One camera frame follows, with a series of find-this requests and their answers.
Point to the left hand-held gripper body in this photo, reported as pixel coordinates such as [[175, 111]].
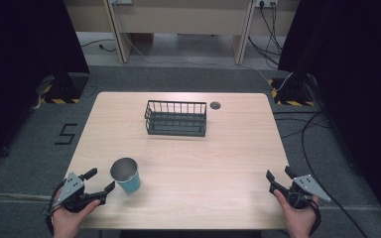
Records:
[[71, 188]]

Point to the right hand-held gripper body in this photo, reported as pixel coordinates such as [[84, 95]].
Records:
[[307, 186]]

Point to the teal cup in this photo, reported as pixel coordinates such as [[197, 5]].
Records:
[[126, 175]]

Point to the person's left hand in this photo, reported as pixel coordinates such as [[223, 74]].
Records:
[[69, 221]]

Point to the person's right hand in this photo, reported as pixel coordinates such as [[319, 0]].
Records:
[[296, 219]]

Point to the black striped stand base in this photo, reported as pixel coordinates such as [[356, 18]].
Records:
[[64, 87], [292, 91]]

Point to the grey round table grommet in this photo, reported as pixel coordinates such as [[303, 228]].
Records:
[[215, 105]]

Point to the black curtain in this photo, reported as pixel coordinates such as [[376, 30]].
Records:
[[23, 66], [354, 82]]

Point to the white power outlet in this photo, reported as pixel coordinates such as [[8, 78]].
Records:
[[267, 2], [121, 1]]

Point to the beige wooden desk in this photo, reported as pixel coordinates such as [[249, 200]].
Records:
[[185, 16]]

